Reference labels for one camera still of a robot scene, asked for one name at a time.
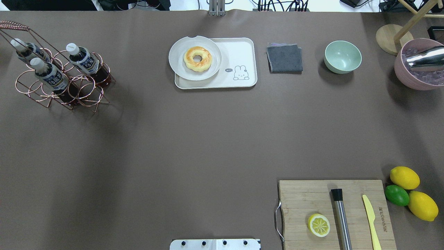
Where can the tea bottle front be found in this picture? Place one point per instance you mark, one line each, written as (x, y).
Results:
(58, 82)

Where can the tea bottle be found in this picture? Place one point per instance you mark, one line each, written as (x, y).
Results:
(27, 51)
(87, 63)
(58, 82)

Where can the cream rabbit tray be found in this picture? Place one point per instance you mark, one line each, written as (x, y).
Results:
(233, 66)

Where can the tea bottle right of rack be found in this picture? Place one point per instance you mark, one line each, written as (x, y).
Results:
(87, 63)

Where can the tea bottle rear left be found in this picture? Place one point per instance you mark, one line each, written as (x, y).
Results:
(27, 51)

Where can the glazed donut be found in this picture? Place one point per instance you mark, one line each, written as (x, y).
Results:
(198, 59)

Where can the white round plate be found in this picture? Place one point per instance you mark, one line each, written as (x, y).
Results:
(180, 47)

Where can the grey folded cloth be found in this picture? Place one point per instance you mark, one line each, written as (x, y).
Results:
(284, 58)

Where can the bamboo cutting board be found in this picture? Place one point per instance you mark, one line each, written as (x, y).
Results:
(302, 198)

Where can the green bowl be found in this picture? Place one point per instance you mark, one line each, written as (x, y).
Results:
(342, 57)

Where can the lemon half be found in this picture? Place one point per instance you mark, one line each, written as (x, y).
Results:
(319, 225)

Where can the yellow plastic knife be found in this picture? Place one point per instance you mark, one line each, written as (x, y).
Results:
(371, 218)

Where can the green lime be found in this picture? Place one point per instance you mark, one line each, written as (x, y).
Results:
(397, 195)

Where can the yellow lemon near bowl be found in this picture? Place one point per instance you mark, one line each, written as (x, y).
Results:
(404, 177)

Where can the wooden round stand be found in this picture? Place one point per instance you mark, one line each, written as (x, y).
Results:
(392, 37)

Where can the pink bowl of ice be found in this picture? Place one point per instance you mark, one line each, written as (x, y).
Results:
(417, 80)

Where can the yellow lemon front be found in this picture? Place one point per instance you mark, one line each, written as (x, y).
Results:
(423, 206)

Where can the metal ice scoop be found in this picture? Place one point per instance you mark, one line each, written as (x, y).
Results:
(429, 60)

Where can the black electronics beyond table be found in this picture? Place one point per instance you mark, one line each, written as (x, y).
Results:
(83, 5)

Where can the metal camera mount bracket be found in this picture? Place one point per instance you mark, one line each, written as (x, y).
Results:
(216, 7)

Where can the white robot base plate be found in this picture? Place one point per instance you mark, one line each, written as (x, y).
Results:
(215, 244)

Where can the copper wire bottle rack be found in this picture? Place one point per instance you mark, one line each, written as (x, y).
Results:
(70, 77)

